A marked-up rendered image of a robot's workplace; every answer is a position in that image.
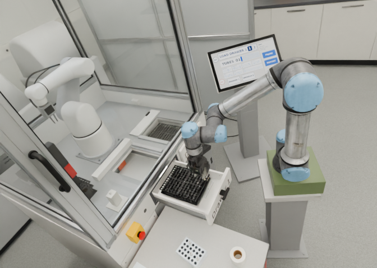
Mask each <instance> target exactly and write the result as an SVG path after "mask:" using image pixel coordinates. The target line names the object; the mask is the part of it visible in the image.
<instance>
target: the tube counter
mask: <svg viewBox="0 0 377 268"><path fill-rule="evenodd" d="M257 57H260V54H259V51H257V52H253V53H250V54H246V55H243V56H239V57H236V58H235V61H236V63H240V62H243V61H247V60H250V59H254V58H257Z"/></svg>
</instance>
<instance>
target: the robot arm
mask: <svg viewBox="0 0 377 268"><path fill-rule="evenodd" d="M276 89H283V101H282V105H283V107H284V109H285V110H286V129H283V130H280V131H279V132H278V133H277V136H276V153H275V156H274V157H273V168H274V169H275V170H276V171H277V172H278V173H280V174H281V175H282V177H283V178H284V179H285V180H288V181H291V182H299V181H303V180H306V179H307V178H308V177H309V176H310V169H309V157H310V155H309V152H308V150H307V149H306V148H307V140H308V135H309V128H310V119H311V112H312V111H314V110H315V109H316V107H317V105H319V104H320V103H321V101H322V99H323V96H324V90H323V84H322V83H321V81H320V79H319V78H318V76H317V74H316V72H315V70H314V68H313V65H312V64H311V63H310V62H309V61H308V60H307V59H305V58H301V57H292V58H289V59H285V60H283V61H281V62H279V63H277V64H276V65H274V66H273V67H271V68H270V69H269V70H268V73H266V74H265V75H264V76H261V77H260V78H259V79H257V80H255V81H254V82H252V83H251V84H249V85H247V86H246V87H244V88H243V89H241V90H240V91H238V92H236V93H235V94H233V95H232V96H230V97H229V98H227V99H226V100H224V101H222V102H221V103H213V104H211V105H209V107H208V111H207V119H206V126H199V127H198V125H197V124H196V123H195V122H192V121H190V122H186V123H184V124H183V125H182V127H181V132H182V137H183V140H184V143H185V147H186V151H187V153H188V157H187V160H188V163H187V165H186V166H187V170H188V172H191V173H194V177H196V176H197V175H201V176H202V179H204V177H206V176H207V175H208V172H209V169H210V164H209V162H208V161H207V158H206V157H204V156H203V155H204V154H205V153H207V152H208V151H209V150H210V149H211V145H208V144H206V143H219V142H226V140H227V128H226V126H225V125H223V120H224V119H226V118H228V117H229V116H231V115H233V114H235V113H236V112H238V111H240V110H241V109H243V108H245V107H247V106H248V105H250V104H252V103H253V102H255V101H257V100H259V99H260V98H262V97H264V96H266V95H267V94H269V93H271V92H272V91H274V90H276ZM188 167H189V169H188ZM202 174H203V175H202Z"/></svg>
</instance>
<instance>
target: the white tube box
mask: <svg viewBox="0 0 377 268"><path fill-rule="evenodd" d="M188 241H191V244H189V243H188ZM190 252H192V256H190ZM176 254H177V255H178V256H180V257H181V258H182V259H183V260H185V261H186V262H187V263H188V264H190V265H191V266H192V267H193V268H199V267H200V266H201V264H202V263H203V262H204V260H205V259H206V257H207V255H208V253H207V251H206V250H204V249H203V248H202V247H200V246H199V245H198V244H196V243H195V242H193V241H192V240H190V239H189V238H187V237H186V238H185V239H184V240H183V242H182V243H181V244H180V246H179V247H178V248H177V250H176ZM196 257H198V258H199V260H198V261H197V260H196Z"/></svg>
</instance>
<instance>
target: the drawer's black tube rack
mask: <svg viewBox="0 0 377 268"><path fill-rule="evenodd" d="M175 166H177V167H175ZM175 166H174V167H173V169H172V170H171V172H170V173H169V175H168V177H167V178H166V179H165V181H164V182H163V184H162V186H161V187H160V190H161V188H162V191H161V193H162V194H165V195H168V196H171V197H174V198H177V199H179V200H182V201H185V202H188V203H191V204H194V205H196V206H197V205H198V203H199V201H200V199H201V197H202V195H203V193H204V191H205V189H206V187H207V185H208V183H209V181H210V177H209V179H208V181H206V183H205V185H204V187H203V189H202V191H201V193H200V195H199V197H198V198H197V200H196V202H194V201H192V200H193V198H194V196H195V194H196V192H197V191H198V189H199V187H200V185H201V183H202V181H203V179H202V176H201V175H197V176H196V177H194V173H191V172H188V170H186V169H187V168H184V167H181V166H178V165H175ZM178 167H179V168H178ZM174 168H175V169H174ZM183 168H184V169H183ZM173 170H174V171H173ZM172 172H173V173H172ZM169 176H170V177H169ZM168 178H169V179H168ZM166 180H167V181H166ZM165 182H166V183H165ZM164 184H165V185H164ZM163 186H164V187H163Z"/></svg>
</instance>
